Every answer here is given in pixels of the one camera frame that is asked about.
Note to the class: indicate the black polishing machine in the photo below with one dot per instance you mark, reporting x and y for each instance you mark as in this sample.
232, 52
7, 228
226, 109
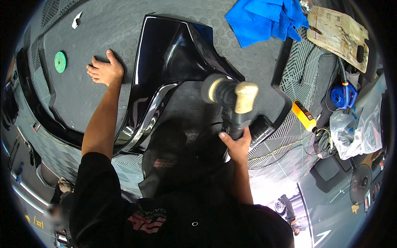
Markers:
237, 102

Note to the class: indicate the blue microfibre cloth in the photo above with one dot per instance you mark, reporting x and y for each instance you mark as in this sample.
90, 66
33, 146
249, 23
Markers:
263, 20

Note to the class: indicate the green round disc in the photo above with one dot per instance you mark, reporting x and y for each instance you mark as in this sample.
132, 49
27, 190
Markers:
60, 62

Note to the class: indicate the white tape scrap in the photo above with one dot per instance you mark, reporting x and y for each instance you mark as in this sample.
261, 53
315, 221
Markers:
76, 20

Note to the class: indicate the black curved trim strip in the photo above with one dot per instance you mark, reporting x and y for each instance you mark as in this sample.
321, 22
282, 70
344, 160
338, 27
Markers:
40, 108

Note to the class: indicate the person's body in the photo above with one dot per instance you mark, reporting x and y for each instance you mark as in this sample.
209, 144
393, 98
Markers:
180, 201

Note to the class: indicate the yellow bottle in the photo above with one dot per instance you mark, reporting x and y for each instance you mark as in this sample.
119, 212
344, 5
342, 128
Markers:
303, 115

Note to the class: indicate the person's right hand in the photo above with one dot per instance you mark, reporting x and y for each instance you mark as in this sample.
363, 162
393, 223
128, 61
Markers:
238, 148

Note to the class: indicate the black standing fan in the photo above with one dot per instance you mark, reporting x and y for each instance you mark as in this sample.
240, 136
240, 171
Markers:
360, 183

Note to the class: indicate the stained brown paper bag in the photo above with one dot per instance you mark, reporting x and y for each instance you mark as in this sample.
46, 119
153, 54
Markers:
339, 34

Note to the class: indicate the blue handheld blower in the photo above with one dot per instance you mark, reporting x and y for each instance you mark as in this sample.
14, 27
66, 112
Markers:
343, 94

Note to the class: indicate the clear plastic bag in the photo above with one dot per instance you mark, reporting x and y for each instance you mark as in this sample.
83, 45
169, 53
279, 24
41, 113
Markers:
356, 130

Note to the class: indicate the person's left hand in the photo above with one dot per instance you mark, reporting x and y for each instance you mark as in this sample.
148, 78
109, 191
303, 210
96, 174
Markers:
107, 72

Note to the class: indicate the glossy black car body panel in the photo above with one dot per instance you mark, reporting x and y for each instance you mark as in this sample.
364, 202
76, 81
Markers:
173, 62

